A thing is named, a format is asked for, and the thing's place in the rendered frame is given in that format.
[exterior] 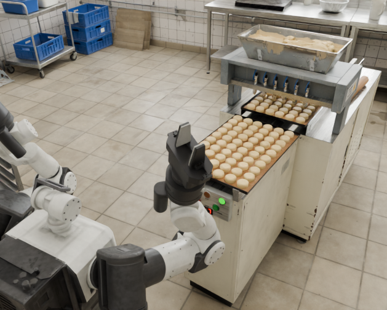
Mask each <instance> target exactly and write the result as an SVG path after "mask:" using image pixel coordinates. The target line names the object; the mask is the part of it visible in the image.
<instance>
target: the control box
mask: <svg viewBox="0 0 387 310"><path fill-rule="evenodd" d="M204 188H205V190H204V192H203V195H202V197H201V198H200V200H201V201H200V202H201V203H202V205H203V206H204V207H205V209H206V210H207V212H208V209H210V210H211V215H213V216H216V217H218V218H221V219H222V220H225V221H227V222H229V221H230V220H231V219H232V212H233V195H230V194H228V193H225V192H223V191H220V190H218V189H215V188H213V187H211V186H208V185H205V187H204ZM205 192H207V193H209V195H210V197H209V198H207V197H205V195H204V193H205ZM219 198H222V199H224V201H225V203H224V204H221V203H220V202H219ZM213 205H217V206H218V210H217V211H215V210H214V209H213V208H212V206H213ZM210 210H209V211H210Z"/></svg>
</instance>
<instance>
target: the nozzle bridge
mask: <svg viewBox="0 0 387 310"><path fill-rule="evenodd" d="M255 70H256V73H258V82H257V84H254V80H253V74H254V72H255ZM361 71H362V66H361V65H355V64H351V63H345V62H339V61H337V63H336V65H335V66H334V67H333V68H332V69H331V70H330V71H329V72H328V73H327V74H322V73H316V72H313V71H307V70H302V69H298V68H292V67H289V66H284V65H278V64H275V63H269V62H264V61H260V60H255V59H251V58H248V56H247V54H246V52H245V50H244V48H243V46H242V47H240V48H238V49H237V50H235V51H233V52H231V53H230V54H228V55H226V56H224V57H223V58H221V77H220V83H221V84H224V85H228V102H227V104H228V105H234V104H235V103H236V102H238V101H239V100H240V99H241V92H242V87H246V88H250V89H254V90H259V91H262V92H266V93H271V94H274V95H278V96H282V97H286V98H291V99H294V100H298V101H303V102H306V103H310V104H314V105H318V106H323V107H326V108H330V109H331V112H334V113H336V116H335V121H334V124H333V129H332V133H333V134H335V135H339V134H340V132H341V131H342V129H343V128H344V126H345V122H346V118H347V115H348V110H349V106H350V103H351V98H352V97H353V95H354V94H355V93H356V90H357V87H358V83H359V79H360V76H361ZM265 72H267V73H266V74H267V75H268V83H267V86H266V87H265V86H264V85H263V84H264V82H263V76H264V74H265ZM276 74H277V76H276V77H277V80H278V83H277V88H276V89H274V88H273V87H274V85H273V80H274V77H275V75H276ZM287 76H288V78H287V79H288V83H289V84H288V89H287V91H286V92H285V91H284V87H283V85H284V81H285V79H286V77H287ZM297 79H299V80H298V82H299V84H298V85H299V88H298V93H297V94H295V93H294V86H295V83H296V81H297ZM309 81H310V83H309V85H310V86H309V88H310V90H309V96H308V97H306V96H305V89H306V86H307V84H308V82H309Z"/></svg>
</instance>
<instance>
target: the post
mask: <svg viewBox="0 0 387 310"><path fill-rule="evenodd" d="M12 173H13V174H14V175H15V177H16V179H15V182H16V185H18V187H19V189H20V190H18V191H23V190H24V187H23V184H22V180H21V178H20V174H19V172H18V168H17V166H15V165H13V164H12Z"/></svg>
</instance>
